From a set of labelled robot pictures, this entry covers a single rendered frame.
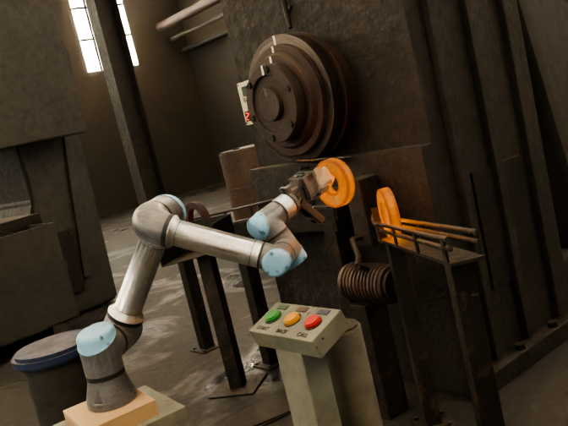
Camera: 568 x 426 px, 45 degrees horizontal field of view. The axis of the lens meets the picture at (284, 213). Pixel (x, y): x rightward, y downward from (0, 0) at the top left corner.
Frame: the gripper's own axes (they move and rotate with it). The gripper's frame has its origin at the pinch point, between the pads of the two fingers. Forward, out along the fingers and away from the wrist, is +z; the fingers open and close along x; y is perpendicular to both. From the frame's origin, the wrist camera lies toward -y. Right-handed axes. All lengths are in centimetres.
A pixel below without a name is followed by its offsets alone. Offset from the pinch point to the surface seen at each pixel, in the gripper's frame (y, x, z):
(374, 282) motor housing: -33.5, -8.9, -9.7
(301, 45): 37, 20, 28
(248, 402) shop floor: -79, 61, -36
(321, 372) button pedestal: -19, -41, -62
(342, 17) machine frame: 39, 13, 44
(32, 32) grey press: 89, 297, 64
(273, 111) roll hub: 20.4, 31.3, 13.5
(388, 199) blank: -8.0, -20.8, -1.3
